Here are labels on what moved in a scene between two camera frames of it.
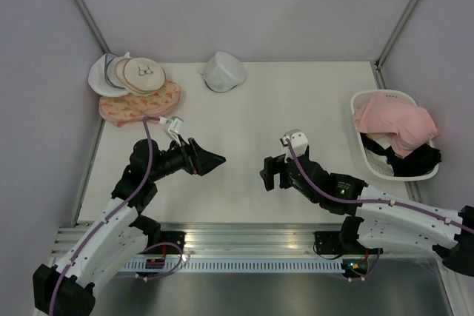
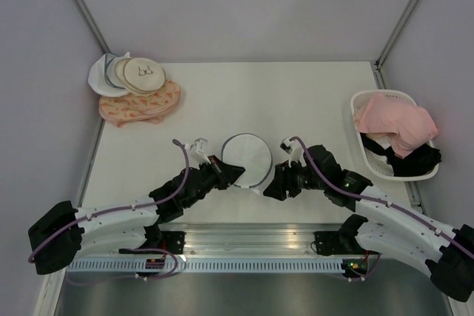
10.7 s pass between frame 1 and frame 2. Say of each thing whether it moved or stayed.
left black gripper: moved
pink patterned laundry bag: stayed
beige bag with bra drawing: stayed
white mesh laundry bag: moved
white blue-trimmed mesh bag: stayed
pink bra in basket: stayed
